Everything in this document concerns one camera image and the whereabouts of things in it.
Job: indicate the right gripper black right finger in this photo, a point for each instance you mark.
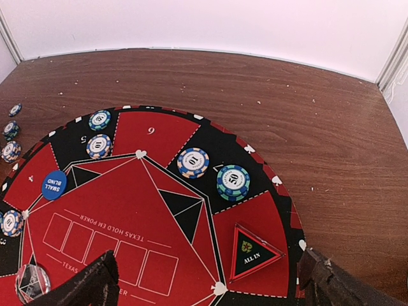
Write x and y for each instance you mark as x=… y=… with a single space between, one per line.
x=325 y=283

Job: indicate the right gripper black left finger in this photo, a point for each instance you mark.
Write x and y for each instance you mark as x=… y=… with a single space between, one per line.
x=96 y=284

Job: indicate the triangular all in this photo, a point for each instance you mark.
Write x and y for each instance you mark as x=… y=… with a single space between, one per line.
x=250 y=253

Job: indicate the white chips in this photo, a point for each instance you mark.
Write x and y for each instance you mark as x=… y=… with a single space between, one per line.
x=99 y=146
x=12 y=223
x=193 y=162

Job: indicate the blue small blind button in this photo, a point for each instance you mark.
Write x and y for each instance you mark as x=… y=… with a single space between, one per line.
x=54 y=185

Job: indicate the green chips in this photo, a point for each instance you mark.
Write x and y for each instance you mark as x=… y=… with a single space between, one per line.
x=99 y=120
x=233 y=182

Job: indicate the green white chip stack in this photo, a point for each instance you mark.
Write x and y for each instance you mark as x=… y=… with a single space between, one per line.
x=10 y=130

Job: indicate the round red black poker mat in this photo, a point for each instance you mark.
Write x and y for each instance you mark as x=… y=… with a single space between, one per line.
x=172 y=236

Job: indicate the single green chip on table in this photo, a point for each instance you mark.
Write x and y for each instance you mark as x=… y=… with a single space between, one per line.
x=15 y=110

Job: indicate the right aluminium frame post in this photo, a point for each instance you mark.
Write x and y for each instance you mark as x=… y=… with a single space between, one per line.
x=394 y=72

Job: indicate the aluminium frame post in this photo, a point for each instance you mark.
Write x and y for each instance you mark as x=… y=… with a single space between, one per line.
x=394 y=72
x=10 y=41

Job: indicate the left aluminium frame post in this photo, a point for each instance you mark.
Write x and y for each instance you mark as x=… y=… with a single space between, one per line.
x=10 y=41

